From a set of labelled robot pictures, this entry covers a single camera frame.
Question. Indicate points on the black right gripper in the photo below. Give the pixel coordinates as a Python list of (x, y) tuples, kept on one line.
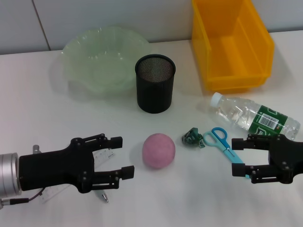
[(287, 158)]

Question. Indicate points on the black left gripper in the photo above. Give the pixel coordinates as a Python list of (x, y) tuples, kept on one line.
[(54, 168)]

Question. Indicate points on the pink peach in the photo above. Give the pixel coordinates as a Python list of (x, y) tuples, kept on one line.
[(158, 151)]

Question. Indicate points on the clear green-label water bottle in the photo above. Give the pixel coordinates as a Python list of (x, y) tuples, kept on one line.
[(243, 111)]

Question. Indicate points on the green plastic wrapper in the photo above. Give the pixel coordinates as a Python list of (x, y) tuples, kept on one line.
[(192, 138)]

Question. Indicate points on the clear plastic ruler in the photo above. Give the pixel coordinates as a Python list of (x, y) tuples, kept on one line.
[(105, 154)]

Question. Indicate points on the blue scissors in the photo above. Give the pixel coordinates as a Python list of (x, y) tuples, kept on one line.
[(219, 139)]

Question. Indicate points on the grey ballpoint pen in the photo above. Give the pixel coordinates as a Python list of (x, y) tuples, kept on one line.
[(103, 196)]

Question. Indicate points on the black mesh pen holder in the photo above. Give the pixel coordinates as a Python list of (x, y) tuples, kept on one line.
[(155, 94)]

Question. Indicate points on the green glass fruit plate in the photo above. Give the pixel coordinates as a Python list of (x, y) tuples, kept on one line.
[(99, 59)]

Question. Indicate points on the yellow plastic bin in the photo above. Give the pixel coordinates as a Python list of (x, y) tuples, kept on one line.
[(227, 47)]

